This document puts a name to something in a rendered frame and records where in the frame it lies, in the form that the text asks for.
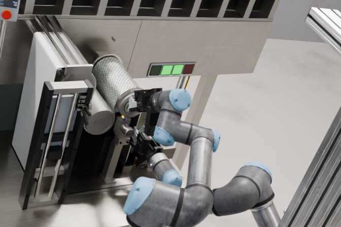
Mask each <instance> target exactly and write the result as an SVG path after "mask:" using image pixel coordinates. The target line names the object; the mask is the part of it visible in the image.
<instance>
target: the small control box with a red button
mask: <svg viewBox="0 0 341 227"><path fill-rule="evenodd" d="M19 5H20V0H0V20H7V21H14V22H16V21H17V16H18V11H19Z"/></svg>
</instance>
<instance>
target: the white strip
mask: <svg viewBox="0 0 341 227"><path fill-rule="evenodd" d="M26 24H27V26H28V27H29V29H30V31H31V32H32V33H33V39H32V45H31V50H30V55H29V60H28V65H27V70H26V75H25V80H24V85H23V90H22V95H21V100H20V105H19V110H18V115H17V120H16V126H15V131H14V136H13V141H12V143H10V145H11V147H12V149H13V151H14V153H15V155H16V157H17V159H18V161H19V163H20V165H21V168H22V170H23V172H24V171H25V166H26V162H27V157H28V152H29V148H30V143H31V139H32V134H33V130H34V126H35V122H36V117H37V113H38V108H39V103H40V98H41V94H42V89H43V85H44V82H45V81H49V82H54V80H55V75H56V72H57V73H58V74H62V73H63V70H62V68H64V67H63V66H62V64H61V63H60V61H59V60H58V58H57V57H56V55H55V54H54V52H53V50H52V49H51V47H50V46H49V44H48V43H47V41H46V40H45V38H44V37H43V35H42V34H41V32H38V31H37V30H36V28H35V27H34V25H33V24H32V22H31V21H30V20H27V21H26Z"/></svg>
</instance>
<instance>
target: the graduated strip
mask: <svg viewBox="0 0 341 227"><path fill-rule="evenodd" d="M133 184H134V183H132V184H125V185H118V186H112V187H105V188H98V189H93V190H87V191H80V192H73V193H67V194H66V195H67V197H75V196H81V195H88V194H95V193H101V192H108V191H114V190H121V189H125V188H131V187H132V186H133Z"/></svg>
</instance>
